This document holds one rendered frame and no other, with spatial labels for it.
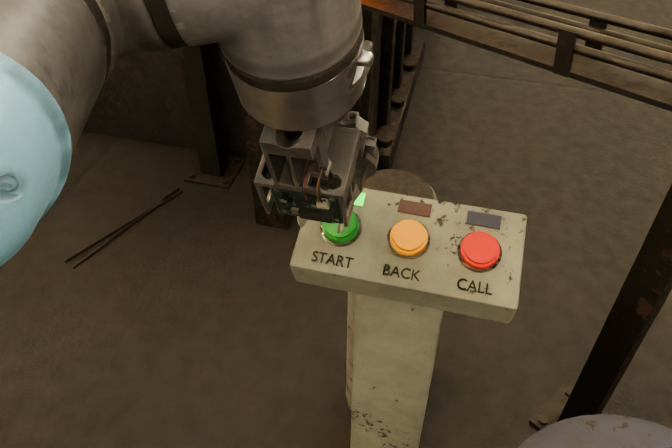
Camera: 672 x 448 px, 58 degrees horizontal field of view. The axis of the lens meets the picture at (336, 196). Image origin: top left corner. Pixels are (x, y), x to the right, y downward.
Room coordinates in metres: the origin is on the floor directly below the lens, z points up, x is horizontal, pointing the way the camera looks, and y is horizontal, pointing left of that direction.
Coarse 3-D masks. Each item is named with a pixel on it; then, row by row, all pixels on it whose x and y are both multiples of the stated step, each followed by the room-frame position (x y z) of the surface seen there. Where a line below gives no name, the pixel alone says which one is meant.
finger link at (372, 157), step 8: (368, 136) 0.41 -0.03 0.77; (368, 144) 0.41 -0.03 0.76; (368, 152) 0.41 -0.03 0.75; (376, 152) 0.41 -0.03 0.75; (368, 160) 0.40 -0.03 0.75; (376, 160) 0.41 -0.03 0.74; (360, 168) 0.41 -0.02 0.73; (368, 168) 0.41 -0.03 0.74; (376, 168) 0.41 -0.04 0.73; (360, 176) 0.42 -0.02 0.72; (368, 176) 0.43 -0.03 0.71; (360, 184) 0.42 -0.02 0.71
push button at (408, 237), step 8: (400, 224) 0.47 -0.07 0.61; (408, 224) 0.47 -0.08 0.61; (416, 224) 0.46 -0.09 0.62; (392, 232) 0.46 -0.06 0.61; (400, 232) 0.46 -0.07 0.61; (408, 232) 0.46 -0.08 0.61; (416, 232) 0.46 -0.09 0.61; (424, 232) 0.46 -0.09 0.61; (392, 240) 0.45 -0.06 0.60; (400, 240) 0.45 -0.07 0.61; (408, 240) 0.45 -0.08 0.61; (416, 240) 0.45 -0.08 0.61; (424, 240) 0.45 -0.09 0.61; (400, 248) 0.44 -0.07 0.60; (408, 248) 0.44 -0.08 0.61; (416, 248) 0.44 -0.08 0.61
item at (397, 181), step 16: (384, 176) 0.66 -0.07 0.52; (400, 176) 0.66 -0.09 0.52; (416, 176) 0.66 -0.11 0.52; (400, 192) 0.63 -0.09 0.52; (416, 192) 0.63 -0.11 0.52; (432, 192) 0.63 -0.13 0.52; (352, 304) 0.59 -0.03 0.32; (352, 320) 0.59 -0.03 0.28; (352, 336) 0.59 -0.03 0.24; (352, 352) 0.59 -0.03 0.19; (352, 368) 0.59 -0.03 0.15
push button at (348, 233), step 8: (352, 216) 0.48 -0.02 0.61; (328, 224) 0.47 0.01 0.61; (336, 224) 0.47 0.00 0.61; (352, 224) 0.47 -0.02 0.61; (328, 232) 0.46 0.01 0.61; (336, 232) 0.46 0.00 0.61; (344, 232) 0.46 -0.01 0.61; (352, 232) 0.46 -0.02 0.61; (336, 240) 0.45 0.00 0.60; (344, 240) 0.45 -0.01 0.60
